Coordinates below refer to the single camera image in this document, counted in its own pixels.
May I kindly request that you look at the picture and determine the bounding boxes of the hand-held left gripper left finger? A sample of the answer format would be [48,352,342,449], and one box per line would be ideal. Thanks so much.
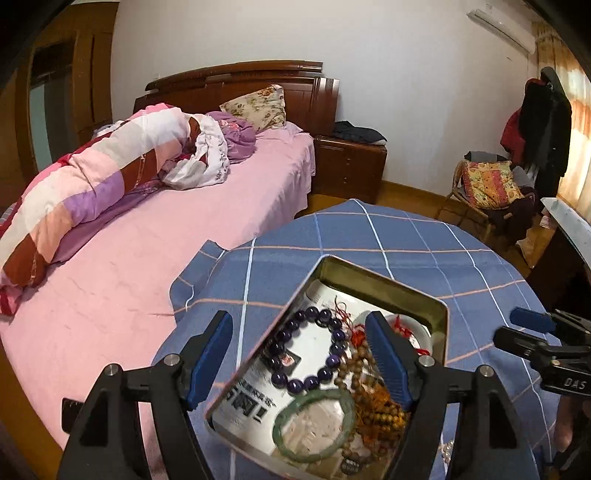
[55,310,234,480]

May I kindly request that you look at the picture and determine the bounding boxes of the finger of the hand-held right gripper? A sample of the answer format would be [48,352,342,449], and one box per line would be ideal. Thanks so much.
[492,326,557,367]
[510,307,591,343]

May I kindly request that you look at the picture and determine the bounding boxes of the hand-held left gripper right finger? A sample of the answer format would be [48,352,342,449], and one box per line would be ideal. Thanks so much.
[365,311,541,480]

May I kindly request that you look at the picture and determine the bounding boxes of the red knot charm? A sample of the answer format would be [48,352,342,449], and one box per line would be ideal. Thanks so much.
[335,300,370,347]

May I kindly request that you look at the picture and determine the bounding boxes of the pale jade bangle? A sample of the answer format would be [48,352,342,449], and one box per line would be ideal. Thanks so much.
[388,314,435,356]

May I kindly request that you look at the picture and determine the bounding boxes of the wooden bead necklace orange tassel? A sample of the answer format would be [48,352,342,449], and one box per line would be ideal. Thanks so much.
[335,342,411,462]

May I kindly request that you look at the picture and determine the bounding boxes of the purple bead bracelet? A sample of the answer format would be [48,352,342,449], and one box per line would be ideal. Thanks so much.
[263,307,347,395]

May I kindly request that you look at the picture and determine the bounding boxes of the rectangular metal tin box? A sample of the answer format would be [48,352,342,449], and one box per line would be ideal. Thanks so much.
[204,255,450,480]

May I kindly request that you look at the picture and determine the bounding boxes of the dark green jade bangle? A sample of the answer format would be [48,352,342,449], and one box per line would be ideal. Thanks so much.
[272,388,357,459]

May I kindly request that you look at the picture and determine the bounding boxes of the printed paper liner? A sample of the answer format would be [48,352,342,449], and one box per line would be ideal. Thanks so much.
[217,281,416,462]

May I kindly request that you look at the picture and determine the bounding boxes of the dark wooden desk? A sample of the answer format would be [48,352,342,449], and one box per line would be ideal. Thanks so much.
[526,222,591,315]

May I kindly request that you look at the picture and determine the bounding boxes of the pale patterned desk cover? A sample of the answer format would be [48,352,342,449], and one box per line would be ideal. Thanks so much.
[540,197,591,273]

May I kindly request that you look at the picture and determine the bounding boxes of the dark garment on chair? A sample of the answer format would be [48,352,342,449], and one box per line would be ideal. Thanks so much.
[501,185,539,241]

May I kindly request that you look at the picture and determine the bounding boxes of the bed with pink sheet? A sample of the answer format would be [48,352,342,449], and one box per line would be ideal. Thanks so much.
[0,122,317,453]

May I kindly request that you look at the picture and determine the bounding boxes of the blue checked tablecloth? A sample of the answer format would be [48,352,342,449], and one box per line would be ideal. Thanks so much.
[152,198,561,480]

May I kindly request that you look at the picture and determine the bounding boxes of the yellow patterned cushion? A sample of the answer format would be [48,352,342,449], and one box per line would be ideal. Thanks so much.
[462,161,525,209]

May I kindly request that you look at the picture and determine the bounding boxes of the black phone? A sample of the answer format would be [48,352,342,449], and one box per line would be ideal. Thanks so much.
[61,397,86,432]

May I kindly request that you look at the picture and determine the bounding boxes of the wooden chair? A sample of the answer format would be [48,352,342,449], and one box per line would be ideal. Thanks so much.
[436,151,539,245]

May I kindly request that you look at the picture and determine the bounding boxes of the hanging red garment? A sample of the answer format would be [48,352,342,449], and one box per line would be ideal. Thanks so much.
[501,108,527,155]

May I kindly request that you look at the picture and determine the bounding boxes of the hanging black coat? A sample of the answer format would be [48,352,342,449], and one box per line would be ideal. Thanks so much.
[519,67,573,199]

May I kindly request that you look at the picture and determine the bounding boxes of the wooden nightstand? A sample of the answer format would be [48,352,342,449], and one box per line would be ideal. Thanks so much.
[311,135,389,204]

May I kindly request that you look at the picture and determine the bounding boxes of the yellow curtain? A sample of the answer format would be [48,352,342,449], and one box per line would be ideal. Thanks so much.
[531,21,591,222]

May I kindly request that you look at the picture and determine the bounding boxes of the pink patchwork quilt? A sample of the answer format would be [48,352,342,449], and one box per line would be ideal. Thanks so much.
[0,104,232,317]

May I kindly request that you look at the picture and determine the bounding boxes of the purple blanket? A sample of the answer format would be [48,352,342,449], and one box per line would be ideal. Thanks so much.
[205,111,257,164]

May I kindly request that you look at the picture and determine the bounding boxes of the dark folded clothes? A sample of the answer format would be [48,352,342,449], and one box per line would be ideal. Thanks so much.
[331,121,387,145]

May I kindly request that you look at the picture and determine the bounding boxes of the floral pillow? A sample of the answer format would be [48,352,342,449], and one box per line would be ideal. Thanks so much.
[219,84,287,134]

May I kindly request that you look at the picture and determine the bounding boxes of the wooden headboard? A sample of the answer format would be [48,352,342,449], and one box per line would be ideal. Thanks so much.
[134,60,340,139]

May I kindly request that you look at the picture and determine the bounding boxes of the white air conditioner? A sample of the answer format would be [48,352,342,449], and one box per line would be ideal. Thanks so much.
[466,0,536,52]

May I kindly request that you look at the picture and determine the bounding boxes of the wooden wardrobe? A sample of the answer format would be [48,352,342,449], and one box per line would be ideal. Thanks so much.
[0,0,121,208]

